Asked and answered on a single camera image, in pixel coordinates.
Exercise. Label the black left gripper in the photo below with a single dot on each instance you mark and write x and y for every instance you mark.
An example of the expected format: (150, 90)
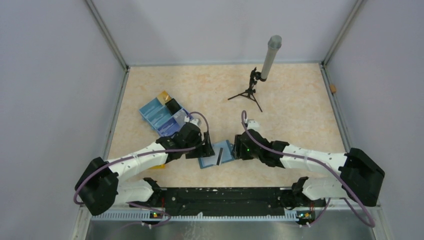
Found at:
(205, 150)

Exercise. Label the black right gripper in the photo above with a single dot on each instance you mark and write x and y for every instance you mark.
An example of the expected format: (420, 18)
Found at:
(239, 153)

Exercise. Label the blue leather card holder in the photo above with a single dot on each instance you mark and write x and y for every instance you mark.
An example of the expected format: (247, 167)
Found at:
(210, 161)

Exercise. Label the black credit card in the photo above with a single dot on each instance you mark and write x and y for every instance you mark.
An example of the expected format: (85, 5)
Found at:
(173, 106)

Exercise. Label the blue compartment organizer tray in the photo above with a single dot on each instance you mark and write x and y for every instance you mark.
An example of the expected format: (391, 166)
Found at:
(159, 118)

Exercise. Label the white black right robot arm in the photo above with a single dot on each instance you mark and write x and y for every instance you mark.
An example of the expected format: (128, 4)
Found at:
(328, 164)

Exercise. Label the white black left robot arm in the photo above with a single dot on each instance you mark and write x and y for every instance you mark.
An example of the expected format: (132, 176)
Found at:
(103, 183)

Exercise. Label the silver grey credit card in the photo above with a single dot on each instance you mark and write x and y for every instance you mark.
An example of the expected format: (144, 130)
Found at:
(180, 116)

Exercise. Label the gold credit card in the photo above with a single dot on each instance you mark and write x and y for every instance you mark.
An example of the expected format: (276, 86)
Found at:
(164, 97)

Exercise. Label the yellow toy brick block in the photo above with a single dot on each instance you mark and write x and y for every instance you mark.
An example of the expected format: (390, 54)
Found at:
(161, 166)

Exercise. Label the black mini tripod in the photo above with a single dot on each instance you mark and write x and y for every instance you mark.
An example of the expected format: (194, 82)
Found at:
(249, 93)

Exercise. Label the grey tube on stand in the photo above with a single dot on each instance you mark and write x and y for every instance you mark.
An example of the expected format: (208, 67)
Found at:
(273, 46)

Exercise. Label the white toothed cable strip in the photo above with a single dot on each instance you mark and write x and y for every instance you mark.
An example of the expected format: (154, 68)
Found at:
(148, 215)

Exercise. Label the aluminium table frame rail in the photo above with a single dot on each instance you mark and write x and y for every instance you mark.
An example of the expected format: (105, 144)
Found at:
(344, 132)

